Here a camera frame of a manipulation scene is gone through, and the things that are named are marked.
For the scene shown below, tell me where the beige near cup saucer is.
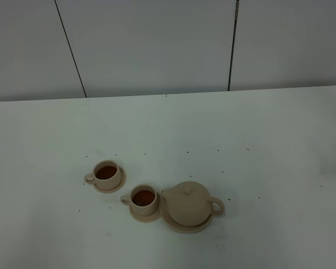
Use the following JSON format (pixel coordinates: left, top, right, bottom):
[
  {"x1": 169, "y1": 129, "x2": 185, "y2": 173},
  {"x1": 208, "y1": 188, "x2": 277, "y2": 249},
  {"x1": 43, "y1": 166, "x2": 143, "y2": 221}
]
[{"x1": 129, "y1": 195, "x2": 161, "y2": 223}]

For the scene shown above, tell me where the beige teapot with lid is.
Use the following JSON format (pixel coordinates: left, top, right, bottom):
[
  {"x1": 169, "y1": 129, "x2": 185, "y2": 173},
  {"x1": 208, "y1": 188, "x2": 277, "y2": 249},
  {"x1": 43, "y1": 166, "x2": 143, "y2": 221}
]
[{"x1": 161, "y1": 181, "x2": 225, "y2": 227}]

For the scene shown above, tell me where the beige teacup with handle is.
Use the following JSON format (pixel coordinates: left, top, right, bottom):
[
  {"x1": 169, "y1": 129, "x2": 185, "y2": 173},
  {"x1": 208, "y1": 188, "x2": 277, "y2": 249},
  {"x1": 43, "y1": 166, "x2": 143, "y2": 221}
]
[{"x1": 120, "y1": 184, "x2": 159, "y2": 217}]

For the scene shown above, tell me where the beige far teacup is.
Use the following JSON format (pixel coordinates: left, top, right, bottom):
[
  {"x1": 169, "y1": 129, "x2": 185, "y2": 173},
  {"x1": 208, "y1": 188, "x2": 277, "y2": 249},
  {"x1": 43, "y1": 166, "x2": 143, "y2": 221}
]
[{"x1": 84, "y1": 160, "x2": 122, "y2": 190}]

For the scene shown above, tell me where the large beige teapot saucer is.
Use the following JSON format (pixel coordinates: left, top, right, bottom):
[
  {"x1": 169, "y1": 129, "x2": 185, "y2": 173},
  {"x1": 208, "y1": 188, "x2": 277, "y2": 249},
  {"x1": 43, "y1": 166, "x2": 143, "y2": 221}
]
[{"x1": 160, "y1": 198, "x2": 213, "y2": 234}]

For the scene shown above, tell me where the beige far cup saucer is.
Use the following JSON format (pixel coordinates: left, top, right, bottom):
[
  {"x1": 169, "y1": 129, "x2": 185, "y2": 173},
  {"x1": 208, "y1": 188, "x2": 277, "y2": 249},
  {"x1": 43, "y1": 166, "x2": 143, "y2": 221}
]
[{"x1": 93, "y1": 167, "x2": 127, "y2": 193}]

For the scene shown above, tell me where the beige cup saucer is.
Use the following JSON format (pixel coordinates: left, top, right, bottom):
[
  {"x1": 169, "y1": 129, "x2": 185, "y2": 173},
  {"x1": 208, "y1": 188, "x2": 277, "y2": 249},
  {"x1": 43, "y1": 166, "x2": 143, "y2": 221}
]
[
  {"x1": 93, "y1": 167, "x2": 127, "y2": 193},
  {"x1": 129, "y1": 195, "x2": 161, "y2": 223}
]

